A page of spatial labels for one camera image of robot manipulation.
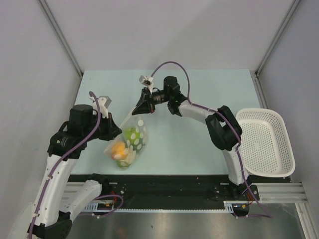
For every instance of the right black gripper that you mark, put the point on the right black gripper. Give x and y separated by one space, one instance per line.
146 104

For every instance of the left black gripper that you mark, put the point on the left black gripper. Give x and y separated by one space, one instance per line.
112 130

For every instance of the green fake apple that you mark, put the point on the green fake apple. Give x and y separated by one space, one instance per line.
132 134

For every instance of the orange fake fruit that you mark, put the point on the orange fake fruit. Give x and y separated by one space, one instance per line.
118 148

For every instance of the clear polka dot zip bag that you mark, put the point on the clear polka dot zip bag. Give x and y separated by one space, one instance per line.
132 150

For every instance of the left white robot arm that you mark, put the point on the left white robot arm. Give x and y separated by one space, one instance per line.
52 218

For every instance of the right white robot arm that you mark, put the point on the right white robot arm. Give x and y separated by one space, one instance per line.
224 130

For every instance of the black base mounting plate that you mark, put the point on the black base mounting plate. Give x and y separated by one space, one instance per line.
173 191

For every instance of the white perforated plastic basket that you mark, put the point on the white perforated plastic basket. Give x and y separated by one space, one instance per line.
265 147

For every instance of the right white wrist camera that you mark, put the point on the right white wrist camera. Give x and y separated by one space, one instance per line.
147 81

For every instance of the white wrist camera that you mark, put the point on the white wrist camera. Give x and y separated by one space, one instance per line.
147 81
103 102

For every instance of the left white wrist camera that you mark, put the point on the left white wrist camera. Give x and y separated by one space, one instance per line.
103 102

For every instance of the white slotted cable duct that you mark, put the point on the white slotted cable duct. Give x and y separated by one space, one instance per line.
91 208

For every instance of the left aluminium corner post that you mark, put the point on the left aluminium corner post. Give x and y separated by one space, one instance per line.
49 15

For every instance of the aluminium corner post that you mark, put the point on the aluminium corner post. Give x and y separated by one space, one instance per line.
279 34
49 15

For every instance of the aluminium frame rail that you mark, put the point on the aluminium frame rail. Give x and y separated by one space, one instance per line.
268 192

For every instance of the right aluminium corner post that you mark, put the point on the right aluminium corner post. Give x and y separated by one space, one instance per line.
279 34

